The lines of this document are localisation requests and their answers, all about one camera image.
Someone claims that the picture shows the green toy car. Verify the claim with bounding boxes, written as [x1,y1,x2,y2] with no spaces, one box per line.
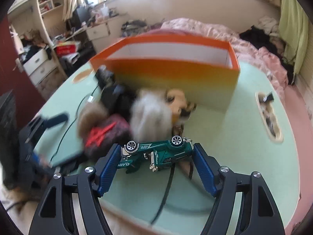
[117,135,194,174]

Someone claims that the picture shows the brown fluffy pompom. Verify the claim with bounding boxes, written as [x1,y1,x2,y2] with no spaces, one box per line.
[77,102,109,138]

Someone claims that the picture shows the white drawer cabinet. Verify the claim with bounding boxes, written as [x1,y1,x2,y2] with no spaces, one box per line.
[23,48,67,100]

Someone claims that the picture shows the white fluffy plush toy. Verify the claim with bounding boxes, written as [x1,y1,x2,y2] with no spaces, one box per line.
[130,88,197,143]

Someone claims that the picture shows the black charger adapter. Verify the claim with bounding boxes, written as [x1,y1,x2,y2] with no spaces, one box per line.
[95,65,115,90]

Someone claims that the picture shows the red cardboard box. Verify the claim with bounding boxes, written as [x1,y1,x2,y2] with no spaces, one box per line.
[55,41,81,57]

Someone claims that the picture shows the orange cardboard box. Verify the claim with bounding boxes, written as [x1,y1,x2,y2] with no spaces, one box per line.
[90,34,240,112]

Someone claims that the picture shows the white drawer desk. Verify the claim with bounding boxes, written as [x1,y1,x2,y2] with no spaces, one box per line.
[86,13,130,54]

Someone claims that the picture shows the pink floral duvet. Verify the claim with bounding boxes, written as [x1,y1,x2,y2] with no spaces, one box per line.
[146,18,288,102]

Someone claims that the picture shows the clothes heap on bed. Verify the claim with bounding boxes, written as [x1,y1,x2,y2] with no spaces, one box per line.
[121,20,163,37]

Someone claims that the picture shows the pile of dark clothes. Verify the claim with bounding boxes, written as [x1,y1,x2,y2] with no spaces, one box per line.
[239,25,294,85]

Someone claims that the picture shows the green hanging garment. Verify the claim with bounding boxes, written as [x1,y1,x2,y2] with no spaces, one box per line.
[279,0,309,75]

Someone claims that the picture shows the black cable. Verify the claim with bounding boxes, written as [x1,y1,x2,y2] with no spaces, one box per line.
[149,163,196,226]

